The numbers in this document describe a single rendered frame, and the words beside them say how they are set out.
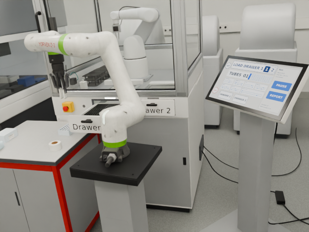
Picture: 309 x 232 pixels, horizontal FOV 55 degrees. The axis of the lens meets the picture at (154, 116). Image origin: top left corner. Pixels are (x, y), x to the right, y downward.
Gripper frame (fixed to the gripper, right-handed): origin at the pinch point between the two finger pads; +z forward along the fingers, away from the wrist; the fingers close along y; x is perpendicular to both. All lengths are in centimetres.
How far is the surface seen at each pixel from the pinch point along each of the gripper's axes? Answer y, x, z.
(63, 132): -0.6, 8.9, 24.4
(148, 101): -54, -14, 11
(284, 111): -132, 28, 2
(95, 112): -22.3, 1.8, 12.3
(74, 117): -15.0, 16.6, 10.6
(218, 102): -101, 3, 6
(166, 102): -67, -13, 11
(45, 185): -3, 41, 44
